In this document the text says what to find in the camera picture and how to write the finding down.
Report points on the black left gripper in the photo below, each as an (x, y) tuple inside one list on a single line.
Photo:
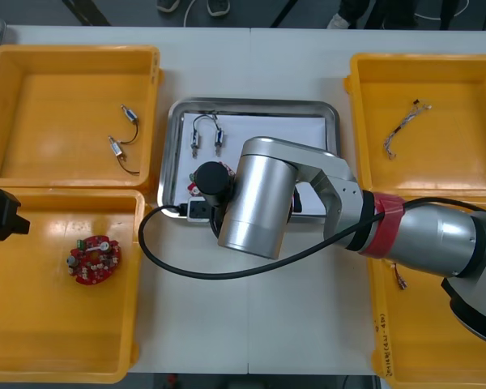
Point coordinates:
[(0, 215)]

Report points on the silver-grey right robot arm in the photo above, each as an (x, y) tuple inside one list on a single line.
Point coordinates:
[(259, 202)]

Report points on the round red circuit board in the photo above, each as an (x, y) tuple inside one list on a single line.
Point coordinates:
[(193, 189), (93, 267)]

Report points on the yellow-orange plastic bin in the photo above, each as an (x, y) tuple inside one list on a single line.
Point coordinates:
[(65, 121), (65, 324), (429, 344), (372, 101)]

